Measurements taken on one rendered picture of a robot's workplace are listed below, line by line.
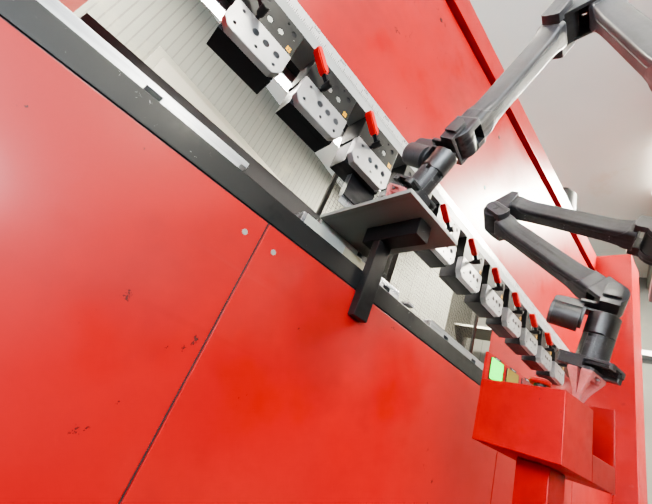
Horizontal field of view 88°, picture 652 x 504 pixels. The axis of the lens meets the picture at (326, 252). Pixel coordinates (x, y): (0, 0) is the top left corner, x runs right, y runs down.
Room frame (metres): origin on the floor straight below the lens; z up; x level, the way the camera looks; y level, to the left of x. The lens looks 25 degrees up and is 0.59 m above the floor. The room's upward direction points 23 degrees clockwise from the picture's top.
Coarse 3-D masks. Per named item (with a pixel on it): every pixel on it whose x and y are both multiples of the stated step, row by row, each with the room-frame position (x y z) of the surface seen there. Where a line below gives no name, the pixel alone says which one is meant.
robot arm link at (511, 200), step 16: (512, 192) 0.78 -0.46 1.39; (512, 208) 0.79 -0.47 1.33; (528, 208) 0.76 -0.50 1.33; (544, 208) 0.73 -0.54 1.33; (560, 208) 0.71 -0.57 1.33; (544, 224) 0.76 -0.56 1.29; (560, 224) 0.72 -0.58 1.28; (576, 224) 0.69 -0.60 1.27; (592, 224) 0.66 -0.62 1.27; (608, 224) 0.64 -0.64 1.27; (624, 224) 0.62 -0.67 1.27; (640, 224) 0.58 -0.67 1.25; (608, 240) 0.66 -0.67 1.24; (624, 240) 0.63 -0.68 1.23; (640, 240) 0.63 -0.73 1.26; (640, 256) 0.64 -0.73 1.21
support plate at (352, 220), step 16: (400, 192) 0.51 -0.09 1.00; (352, 208) 0.61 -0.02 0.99; (368, 208) 0.59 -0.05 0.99; (384, 208) 0.57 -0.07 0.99; (400, 208) 0.55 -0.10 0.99; (416, 208) 0.53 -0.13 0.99; (336, 224) 0.71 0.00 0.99; (352, 224) 0.68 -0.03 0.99; (368, 224) 0.65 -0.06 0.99; (384, 224) 0.62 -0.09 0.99; (432, 224) 0.55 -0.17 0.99; (352, 240) 0.75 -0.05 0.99; (432, 240) 0.61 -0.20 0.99; (448, 240) 0.58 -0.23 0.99
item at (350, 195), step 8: (352, 176) 0.74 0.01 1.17; (344, 184) 0.75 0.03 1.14; (352, 184) 0.74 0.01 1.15; (360, 184) 0.76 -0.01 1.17; (344, 192) 0.74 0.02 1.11; (352, 192) 0.75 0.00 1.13; (360, 192) 0.76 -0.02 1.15; (368, 192) 0.78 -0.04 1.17; (344, 200) 0.75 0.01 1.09; (352, 200) 0.76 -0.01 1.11; (360, 200) 0.77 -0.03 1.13; (368, 200) 0.78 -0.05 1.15
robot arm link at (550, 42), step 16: (560, 0) 0.38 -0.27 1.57; (544, 16) 0.40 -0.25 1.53; (560, 16) 0.39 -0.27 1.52; (544, 32) 0.42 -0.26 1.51; (560, 32) 0.41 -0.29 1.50; (528, 48) 0.45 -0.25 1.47; (544, 48) 0.43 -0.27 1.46; (560, 48) 0.44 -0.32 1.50; (512, 64) 0.47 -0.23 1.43; (528, 64) 0.44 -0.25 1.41; (544, 64) 0.45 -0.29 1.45; (496, 80) 0.49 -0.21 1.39; (512, 80) 0.46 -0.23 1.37; (528, 80) 0.47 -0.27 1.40; (496, 96) 0.48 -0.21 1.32; (512, 96) 0.48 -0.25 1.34; (464, 112) 0.52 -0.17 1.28; (480, 112) 0.49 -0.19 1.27; (496, 112) 0.50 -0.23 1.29; (480, 128) 0.51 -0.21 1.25; (464, 144) 0.53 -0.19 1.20; (480, 144) 0.54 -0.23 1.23
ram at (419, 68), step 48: (336, 0) 0.55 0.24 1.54; (384, 0) 0.62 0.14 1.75; (432, 0) 0.71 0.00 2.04; (336, 48) 0.59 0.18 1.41; (384, 48) 0.66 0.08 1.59; (432, 48) 0.76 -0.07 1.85; (384, 96) 0.70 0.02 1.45; (432, 96) 0.80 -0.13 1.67; (480, 96) 0.95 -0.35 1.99; (432, 192) 0.88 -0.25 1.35; (480, 192) 1.03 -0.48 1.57; (528, 192) 1.27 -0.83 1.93; (528, 288) 1.35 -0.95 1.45; (576, 336) 1.76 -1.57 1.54
